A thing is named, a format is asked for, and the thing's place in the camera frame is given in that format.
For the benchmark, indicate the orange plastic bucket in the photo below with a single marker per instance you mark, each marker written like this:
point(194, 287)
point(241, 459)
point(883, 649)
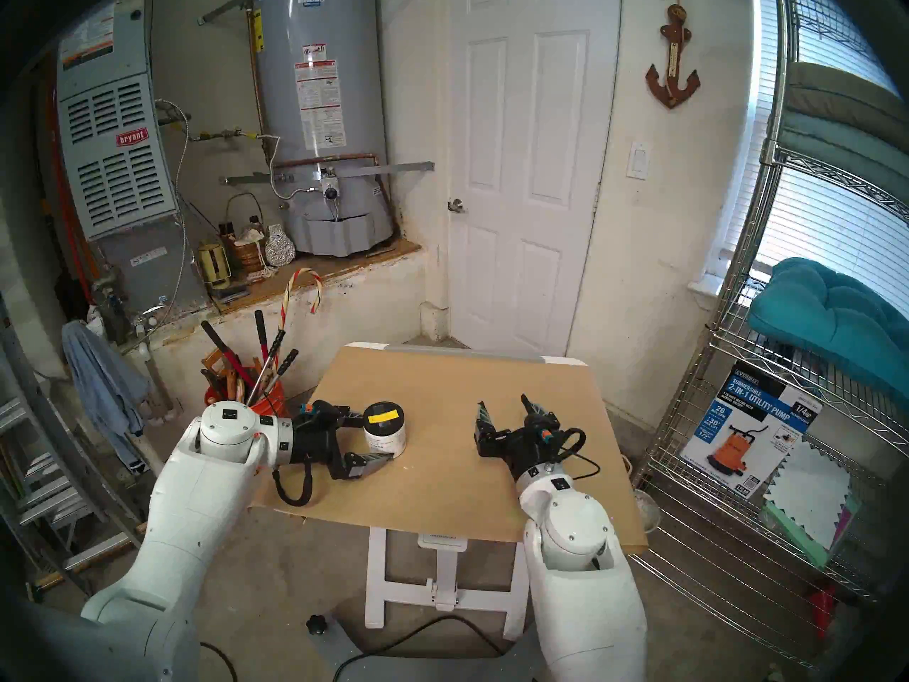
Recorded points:
point(273, 402)

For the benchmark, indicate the black base knob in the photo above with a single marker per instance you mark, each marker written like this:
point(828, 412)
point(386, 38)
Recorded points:
point(317, 624)

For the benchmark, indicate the wooden top folding table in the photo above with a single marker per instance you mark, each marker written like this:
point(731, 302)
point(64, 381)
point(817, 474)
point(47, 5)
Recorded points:
point(447, 602)

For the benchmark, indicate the black lid with yellow tape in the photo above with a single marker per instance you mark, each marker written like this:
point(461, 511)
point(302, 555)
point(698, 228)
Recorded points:
point(376, 426)

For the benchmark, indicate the white pvc pipe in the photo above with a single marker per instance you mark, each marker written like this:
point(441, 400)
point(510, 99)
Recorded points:
point(160, 396)

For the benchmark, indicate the white scalloped sheet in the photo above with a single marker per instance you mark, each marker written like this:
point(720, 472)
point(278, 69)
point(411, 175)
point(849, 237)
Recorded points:
point(806, 496)

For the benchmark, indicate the white round container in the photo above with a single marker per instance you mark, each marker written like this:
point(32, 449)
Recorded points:
point(648, 513)

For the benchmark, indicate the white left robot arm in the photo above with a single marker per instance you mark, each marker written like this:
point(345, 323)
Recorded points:
point(192, 517)

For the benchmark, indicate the grey water heater tank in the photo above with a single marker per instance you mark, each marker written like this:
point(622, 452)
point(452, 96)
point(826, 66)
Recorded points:
point(319, 84)

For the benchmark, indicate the white panel door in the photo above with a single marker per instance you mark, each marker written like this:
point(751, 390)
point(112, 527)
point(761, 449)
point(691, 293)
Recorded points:
point(532, 155)

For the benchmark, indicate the yellow plastic jug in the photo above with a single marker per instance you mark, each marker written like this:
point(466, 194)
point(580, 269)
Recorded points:
point(213, 265)

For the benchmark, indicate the white light switch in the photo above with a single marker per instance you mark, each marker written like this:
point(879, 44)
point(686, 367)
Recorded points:
point(638, 160)

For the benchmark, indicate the rusty anchor wall decoration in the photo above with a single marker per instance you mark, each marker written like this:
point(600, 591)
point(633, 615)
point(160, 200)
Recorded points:
point(672, 84)

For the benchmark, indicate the utility pump box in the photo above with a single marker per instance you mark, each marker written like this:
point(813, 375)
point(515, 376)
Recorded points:
point(746, 432)

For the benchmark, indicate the grey-green folded cushion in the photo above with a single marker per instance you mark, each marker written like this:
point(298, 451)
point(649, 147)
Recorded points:
point(838, 148)

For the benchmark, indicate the wooden heater platform board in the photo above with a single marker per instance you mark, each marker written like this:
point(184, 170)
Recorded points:
point(312, 272)

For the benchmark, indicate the white window sill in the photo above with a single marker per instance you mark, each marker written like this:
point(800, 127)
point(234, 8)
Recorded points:
point(706, 290)

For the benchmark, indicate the white paint jar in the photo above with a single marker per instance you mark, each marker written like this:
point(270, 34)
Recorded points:
point(387, 446)

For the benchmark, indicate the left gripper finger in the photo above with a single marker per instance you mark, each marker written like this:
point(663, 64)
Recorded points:
point(366, 464)
point(353, 416)

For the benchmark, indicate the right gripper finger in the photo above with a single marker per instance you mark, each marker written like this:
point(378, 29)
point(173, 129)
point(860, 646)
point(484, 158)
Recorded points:
point(484, 421)
point(532, 410)

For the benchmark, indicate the grey Bryant furnace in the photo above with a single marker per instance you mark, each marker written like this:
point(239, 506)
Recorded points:
point(113, 162)

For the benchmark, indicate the gas pipe with yellow valve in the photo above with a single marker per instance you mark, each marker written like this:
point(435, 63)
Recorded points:
point(227, 133)

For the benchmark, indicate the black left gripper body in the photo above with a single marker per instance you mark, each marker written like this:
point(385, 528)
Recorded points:
point(316, 439)

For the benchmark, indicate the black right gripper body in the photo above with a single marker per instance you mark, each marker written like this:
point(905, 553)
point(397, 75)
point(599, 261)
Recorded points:
point(525, 446)

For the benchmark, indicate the white window blinds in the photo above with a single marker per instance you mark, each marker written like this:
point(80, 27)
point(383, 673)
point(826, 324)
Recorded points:
point(824, 226)

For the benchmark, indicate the flexible metal conduit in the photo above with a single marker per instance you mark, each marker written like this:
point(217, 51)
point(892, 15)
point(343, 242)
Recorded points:
point(186, 133)

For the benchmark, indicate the black-grip hedge shears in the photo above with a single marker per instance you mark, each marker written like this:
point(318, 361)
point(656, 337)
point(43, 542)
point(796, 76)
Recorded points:
point(275, 347)

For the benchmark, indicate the blue hanging cloth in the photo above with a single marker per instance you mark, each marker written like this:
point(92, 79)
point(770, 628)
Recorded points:
point(103, 389)

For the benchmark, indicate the aluminium ladder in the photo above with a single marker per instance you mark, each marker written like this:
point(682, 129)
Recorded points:
point(42, 489)

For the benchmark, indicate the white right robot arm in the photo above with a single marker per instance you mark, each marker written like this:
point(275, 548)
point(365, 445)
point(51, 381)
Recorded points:
point(582, 602)

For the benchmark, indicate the red plastic item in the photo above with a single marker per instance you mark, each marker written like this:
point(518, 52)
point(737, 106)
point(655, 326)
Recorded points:
point(822, 609)

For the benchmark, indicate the olive folded cushion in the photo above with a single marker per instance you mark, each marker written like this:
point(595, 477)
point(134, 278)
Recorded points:
point(852, 91)

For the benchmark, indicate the crumpled foil bundle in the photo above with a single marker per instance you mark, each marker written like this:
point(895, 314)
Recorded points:
point(279, 247)

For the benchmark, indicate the striped candy cane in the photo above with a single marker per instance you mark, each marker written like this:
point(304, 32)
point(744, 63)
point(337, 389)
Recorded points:
point(317, 290)

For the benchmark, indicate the green flat board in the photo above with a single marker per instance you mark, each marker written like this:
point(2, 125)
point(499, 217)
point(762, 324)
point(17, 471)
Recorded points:
point(802, 545)

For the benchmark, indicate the teal tufted cushion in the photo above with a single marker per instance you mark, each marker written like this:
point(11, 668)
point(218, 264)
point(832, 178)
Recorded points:
point(831, 318)

